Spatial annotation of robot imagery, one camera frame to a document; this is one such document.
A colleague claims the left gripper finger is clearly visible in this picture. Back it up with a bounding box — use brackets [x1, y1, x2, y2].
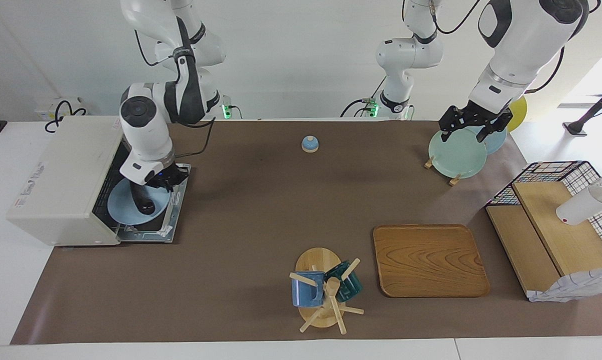
[479, 112, 514, 142]
[438, 117, 458, 144]

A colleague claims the dark purple eggplant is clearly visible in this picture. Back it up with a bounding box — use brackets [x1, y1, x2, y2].
[132, 184, 157, 216]

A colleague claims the light blue serving plate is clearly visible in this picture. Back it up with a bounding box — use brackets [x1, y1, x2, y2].
[107, 177, 172, 226]

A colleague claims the glass oven door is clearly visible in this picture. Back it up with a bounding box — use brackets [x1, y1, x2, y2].
[115, 162, 192, 244]

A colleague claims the beige toaster oven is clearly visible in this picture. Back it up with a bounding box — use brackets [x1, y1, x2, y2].
[6, 116, 132, 247]

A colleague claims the light blue racked plate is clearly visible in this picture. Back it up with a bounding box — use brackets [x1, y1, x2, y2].
[463, 125, 508, 156]

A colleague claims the light green plate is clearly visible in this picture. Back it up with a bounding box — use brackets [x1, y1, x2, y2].
[428, 127, 488, 179]

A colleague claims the yellow plate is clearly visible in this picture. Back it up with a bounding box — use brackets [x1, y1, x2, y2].
[506, 96, 528, 132]

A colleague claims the wooden plate rack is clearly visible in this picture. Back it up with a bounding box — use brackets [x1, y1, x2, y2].
[424, 156, 464, 187]

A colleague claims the brown table mat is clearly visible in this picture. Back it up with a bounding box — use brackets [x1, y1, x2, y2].
[10, 119, 602, 346]

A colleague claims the black floor stand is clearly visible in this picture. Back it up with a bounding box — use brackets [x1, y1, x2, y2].
[562, 80, 602, 137]

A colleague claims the white cup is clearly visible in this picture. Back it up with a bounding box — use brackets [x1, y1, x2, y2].
[555, 170, 602, 226]

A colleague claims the wooden serving tray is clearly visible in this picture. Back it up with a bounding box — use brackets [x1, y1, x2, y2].
[372, 224, 491, 299]

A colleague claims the white power strip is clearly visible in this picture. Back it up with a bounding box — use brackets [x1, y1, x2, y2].
[35, 96, 88, 122]

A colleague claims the wooden mug tree stand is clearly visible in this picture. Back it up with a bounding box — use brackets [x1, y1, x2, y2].
[288, 247, 365, 335]

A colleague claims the blue mug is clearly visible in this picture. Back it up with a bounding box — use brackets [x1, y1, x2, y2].
[291, 270, 327, 308]

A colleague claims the dark green mug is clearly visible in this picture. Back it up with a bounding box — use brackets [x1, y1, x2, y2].
[323, 260, 364, 303]

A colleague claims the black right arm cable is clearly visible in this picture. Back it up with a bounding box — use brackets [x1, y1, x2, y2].
[173, 117, 217, 161]

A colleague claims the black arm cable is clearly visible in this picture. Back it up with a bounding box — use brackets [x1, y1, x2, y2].
[523, 44, 568, 96]
[173, 117, 217, 161]

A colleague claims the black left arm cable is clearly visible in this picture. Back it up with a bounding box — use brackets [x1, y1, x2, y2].
[523, 44, 568, 96]

